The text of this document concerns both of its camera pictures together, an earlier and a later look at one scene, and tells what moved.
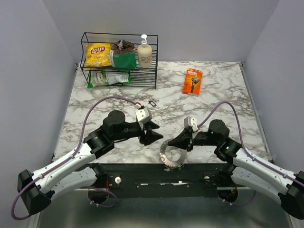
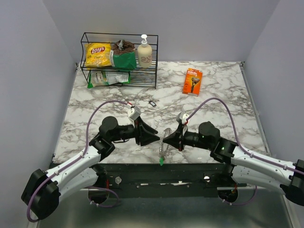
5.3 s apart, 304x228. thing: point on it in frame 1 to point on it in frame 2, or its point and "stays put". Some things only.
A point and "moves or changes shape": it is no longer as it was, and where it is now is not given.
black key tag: (151, 102) stays put
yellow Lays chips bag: (98, 54) stays put
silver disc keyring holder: (172, 157) moves or changes shape
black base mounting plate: (169, 180) stays put
